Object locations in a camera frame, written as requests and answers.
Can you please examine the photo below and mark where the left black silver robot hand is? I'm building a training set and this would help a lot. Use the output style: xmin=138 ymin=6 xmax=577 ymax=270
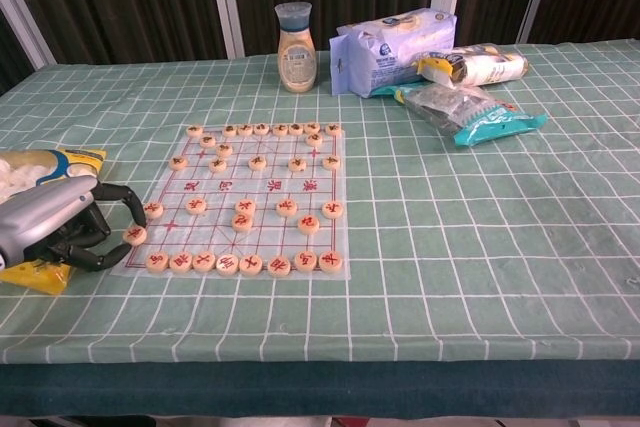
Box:
xmin=0 ymin=175 xmax=148 ymax=273

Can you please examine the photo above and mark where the yellow marshmallow snack bag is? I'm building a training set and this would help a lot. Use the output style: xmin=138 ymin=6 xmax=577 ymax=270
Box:
xmin=0 ymin=146 xmax=108 ymax=297

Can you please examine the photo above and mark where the translucent Chinese chess board mat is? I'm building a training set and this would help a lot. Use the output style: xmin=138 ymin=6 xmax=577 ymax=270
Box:
xmin=108 ymin=122 xmax=353 ymax=282

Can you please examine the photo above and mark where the beige sauce bottle blue cap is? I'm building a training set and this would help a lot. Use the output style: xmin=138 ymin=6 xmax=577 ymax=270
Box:
xmin=273 ymin=1 xmax=319 ymax=95

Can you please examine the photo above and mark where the green checked tablecloth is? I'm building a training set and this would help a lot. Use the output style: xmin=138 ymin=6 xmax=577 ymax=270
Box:
xmin=0 ymin=38 xmax=640 ymax=421

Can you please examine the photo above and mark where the teal clear snack bag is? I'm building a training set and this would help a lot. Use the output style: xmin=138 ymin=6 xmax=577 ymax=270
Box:
xmin=369 ymin=84 xmax=550 ymax=149

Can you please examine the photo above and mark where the white yellow roll package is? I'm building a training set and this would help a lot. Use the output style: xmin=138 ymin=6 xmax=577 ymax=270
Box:
xmin=410 ymin=44 xmax=530 ymax=88

